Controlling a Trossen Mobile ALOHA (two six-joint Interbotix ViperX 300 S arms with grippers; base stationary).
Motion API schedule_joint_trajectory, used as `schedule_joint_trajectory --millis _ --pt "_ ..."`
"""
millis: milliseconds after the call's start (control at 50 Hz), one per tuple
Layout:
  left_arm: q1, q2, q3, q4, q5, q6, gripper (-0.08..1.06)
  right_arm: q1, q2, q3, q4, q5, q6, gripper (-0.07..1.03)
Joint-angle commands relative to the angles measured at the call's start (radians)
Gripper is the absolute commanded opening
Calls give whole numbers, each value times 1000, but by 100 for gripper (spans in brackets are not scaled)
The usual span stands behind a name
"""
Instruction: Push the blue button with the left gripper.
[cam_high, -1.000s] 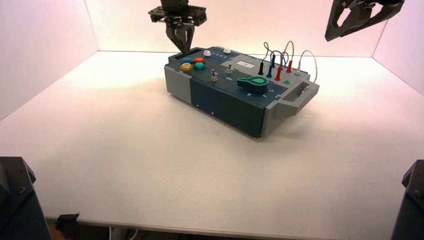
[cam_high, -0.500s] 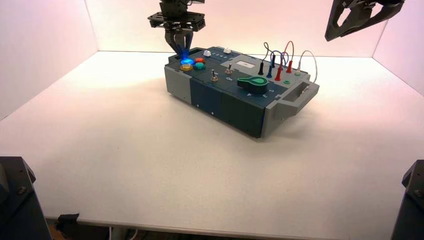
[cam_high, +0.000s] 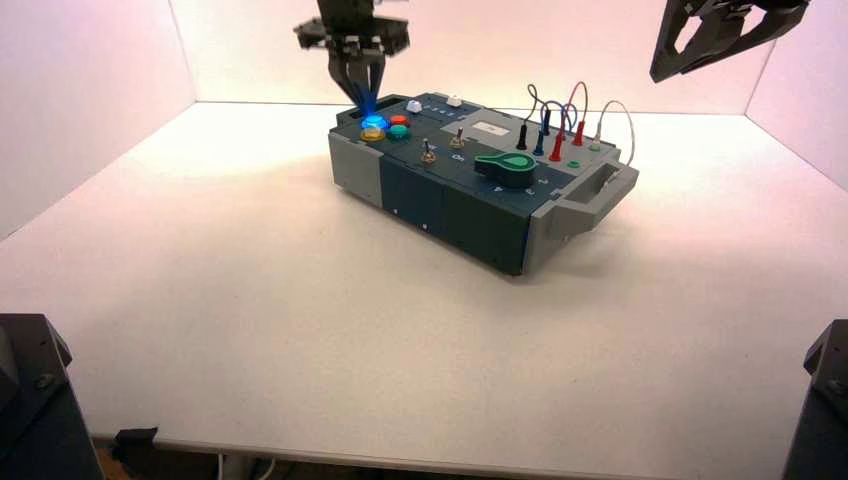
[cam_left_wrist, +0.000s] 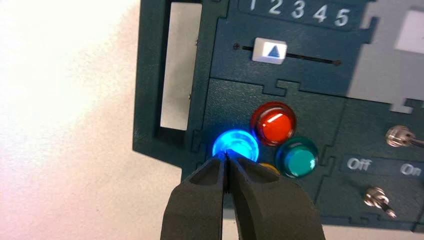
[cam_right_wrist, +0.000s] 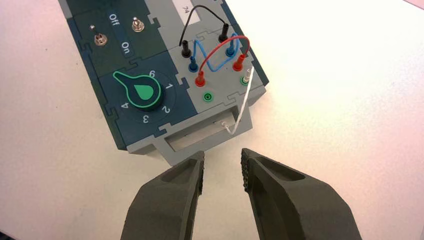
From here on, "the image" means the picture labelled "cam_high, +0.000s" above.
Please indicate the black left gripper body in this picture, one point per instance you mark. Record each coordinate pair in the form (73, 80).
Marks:
(351, 30)

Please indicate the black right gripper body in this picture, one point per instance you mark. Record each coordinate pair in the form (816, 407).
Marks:
(722, 13)

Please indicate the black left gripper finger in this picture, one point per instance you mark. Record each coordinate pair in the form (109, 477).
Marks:
(344, 69)
(376, 69)

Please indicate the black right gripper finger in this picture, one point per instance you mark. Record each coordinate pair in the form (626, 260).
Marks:
(664, 43)
(742, 41)

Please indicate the blue round push button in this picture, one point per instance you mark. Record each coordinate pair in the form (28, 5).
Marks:
(374, 122)

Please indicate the orange round push button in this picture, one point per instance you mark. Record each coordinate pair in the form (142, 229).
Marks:
(399, 120)

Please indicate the yellow round push button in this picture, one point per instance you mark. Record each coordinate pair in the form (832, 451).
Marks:
(373, 134)

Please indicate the teal round push button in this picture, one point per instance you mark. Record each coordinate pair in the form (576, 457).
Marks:
(398, 132)

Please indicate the white square keycap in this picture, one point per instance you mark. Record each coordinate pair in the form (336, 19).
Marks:
(454, 101)
(414, 106)

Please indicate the white banana plug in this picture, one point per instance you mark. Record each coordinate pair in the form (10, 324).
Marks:
(597, 135)

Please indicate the red banana plug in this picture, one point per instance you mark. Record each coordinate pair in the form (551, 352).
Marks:
(578, 134)
(555, 149)

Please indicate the grey and blue task box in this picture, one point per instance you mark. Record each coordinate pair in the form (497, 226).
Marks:
(457, 199)

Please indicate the black banana plug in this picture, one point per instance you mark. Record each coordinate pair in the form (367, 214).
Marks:
(521, 137)

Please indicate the green rotary knob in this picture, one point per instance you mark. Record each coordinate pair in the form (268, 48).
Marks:
(507, 169)

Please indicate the black table clamp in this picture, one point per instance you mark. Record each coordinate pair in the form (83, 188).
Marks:
(134, 442)

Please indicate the metal toggle switch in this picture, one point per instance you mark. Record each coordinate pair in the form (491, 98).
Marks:
(457, 140)
(428, 156)

